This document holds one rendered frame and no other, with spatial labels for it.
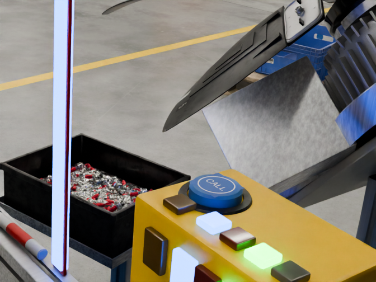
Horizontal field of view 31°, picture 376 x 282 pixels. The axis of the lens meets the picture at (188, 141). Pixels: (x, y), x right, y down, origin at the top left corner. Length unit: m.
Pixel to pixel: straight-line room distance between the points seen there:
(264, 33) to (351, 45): 0.19
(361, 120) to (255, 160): 0.14
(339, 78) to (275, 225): 0.40
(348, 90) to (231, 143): 0.16
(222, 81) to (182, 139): 2.39
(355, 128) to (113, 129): 2.69
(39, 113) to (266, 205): 3.16
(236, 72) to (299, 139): 0.19
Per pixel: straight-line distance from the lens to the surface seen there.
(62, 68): 0.69
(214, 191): 0.50
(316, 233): 0.49
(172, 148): 3.28
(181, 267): 0.47
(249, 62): 0.99
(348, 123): 0.84
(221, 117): 0.87
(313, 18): 0.96
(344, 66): 0.85
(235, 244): 0.45
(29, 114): 3.62
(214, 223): 0.47
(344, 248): 0.48
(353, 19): 0.89
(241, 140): 0.86
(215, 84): 1.02
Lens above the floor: 1.31
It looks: 23 degrees down
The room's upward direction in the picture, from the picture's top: 5 degrees clockwise
